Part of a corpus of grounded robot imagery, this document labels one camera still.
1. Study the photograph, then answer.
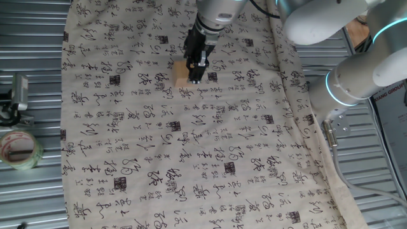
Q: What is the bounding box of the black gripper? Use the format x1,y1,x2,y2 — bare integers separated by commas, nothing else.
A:
183,25,223,85

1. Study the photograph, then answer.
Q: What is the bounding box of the small wooden block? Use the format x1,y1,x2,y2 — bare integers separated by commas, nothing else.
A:
173,60,195,88

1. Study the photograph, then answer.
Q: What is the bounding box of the beige calligraphy print cloth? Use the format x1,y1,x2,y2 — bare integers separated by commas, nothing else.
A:
60,0,369,229

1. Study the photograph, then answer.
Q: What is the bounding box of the brown wooden board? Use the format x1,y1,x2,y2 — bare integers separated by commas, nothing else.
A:
345,15,371,50

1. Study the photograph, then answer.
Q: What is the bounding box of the clear packing tape roll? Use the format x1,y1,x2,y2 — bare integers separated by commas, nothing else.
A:
0,129,45,171

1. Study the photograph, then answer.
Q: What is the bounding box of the cardboard box with print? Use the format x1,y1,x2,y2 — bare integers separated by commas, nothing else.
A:
370,79,407,198

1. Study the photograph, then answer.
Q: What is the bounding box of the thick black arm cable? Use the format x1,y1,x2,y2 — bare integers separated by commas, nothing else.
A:
249,0,282,19

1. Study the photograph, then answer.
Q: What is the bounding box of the grey cable with metal connector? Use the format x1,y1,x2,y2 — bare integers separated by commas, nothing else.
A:
321,120,407,209

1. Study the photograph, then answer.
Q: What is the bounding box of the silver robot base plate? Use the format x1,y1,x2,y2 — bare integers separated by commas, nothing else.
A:
320,109,351,138

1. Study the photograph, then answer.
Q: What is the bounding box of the silver exterior camera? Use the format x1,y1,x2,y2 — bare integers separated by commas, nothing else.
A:
11,73,29,111

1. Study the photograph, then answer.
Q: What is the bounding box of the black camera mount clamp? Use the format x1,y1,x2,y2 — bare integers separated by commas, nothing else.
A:
0,90,35,127

